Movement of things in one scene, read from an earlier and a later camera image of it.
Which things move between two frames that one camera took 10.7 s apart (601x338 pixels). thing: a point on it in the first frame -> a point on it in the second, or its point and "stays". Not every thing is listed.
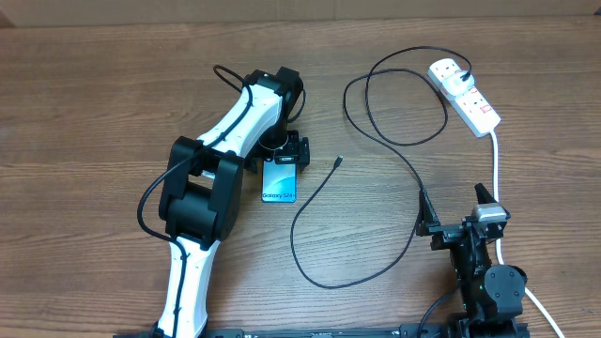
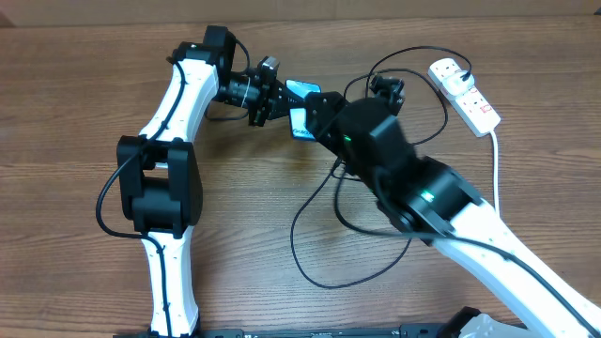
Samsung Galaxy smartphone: x=278 y=182 -> x=299 y=115
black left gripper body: x=292 y=147 -> x=252 y=93
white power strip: x=470 y=105 stays
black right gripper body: x=445 y=235 -> x=329 y=122
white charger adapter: x=454 y=85 stays
